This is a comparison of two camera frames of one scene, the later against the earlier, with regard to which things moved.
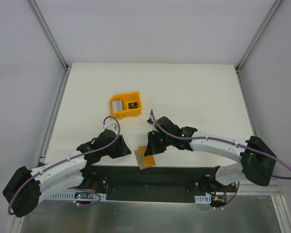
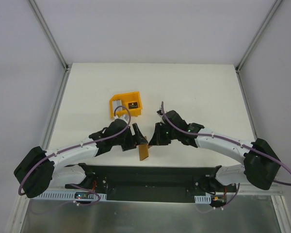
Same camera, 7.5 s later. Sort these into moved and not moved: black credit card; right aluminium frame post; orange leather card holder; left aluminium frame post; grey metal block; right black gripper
Moved: right black gripper; orange leather card holder
Not moved: black credit card; grey metal block; right aluminium frame post; left aluminium frame post
